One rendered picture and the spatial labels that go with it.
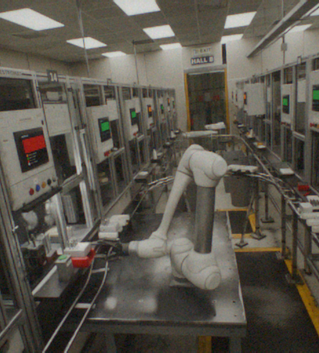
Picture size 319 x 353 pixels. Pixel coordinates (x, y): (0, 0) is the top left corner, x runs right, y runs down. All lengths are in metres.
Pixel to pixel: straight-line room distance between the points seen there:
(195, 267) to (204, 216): 0.28
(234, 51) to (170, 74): 2.09
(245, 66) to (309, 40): 1.90
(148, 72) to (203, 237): 8.93
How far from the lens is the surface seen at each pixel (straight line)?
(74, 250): 1.85
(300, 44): 10.51
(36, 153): 1.69
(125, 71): 10.46
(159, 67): 10.23
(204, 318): 1.73
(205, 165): 1.51
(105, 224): 2.32
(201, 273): 1.68
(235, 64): 10.14
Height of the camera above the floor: 1.81
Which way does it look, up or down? 15 degrees down
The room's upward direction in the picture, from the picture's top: 6 degrees counter-clockwise
